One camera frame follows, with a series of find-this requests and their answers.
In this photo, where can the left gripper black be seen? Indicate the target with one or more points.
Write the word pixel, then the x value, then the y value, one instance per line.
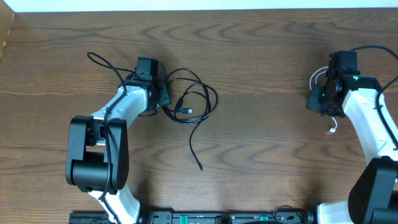
pixel 165 96

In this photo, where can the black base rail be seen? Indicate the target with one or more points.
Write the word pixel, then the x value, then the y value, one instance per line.
pixel 278 217

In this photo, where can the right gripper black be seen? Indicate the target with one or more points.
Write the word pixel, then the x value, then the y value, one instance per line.
pixel 312 102

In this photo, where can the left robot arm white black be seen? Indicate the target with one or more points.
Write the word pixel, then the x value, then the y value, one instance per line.
pixel 98 155

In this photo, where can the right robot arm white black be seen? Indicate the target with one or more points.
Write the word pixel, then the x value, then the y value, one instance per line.
pixel 373 199

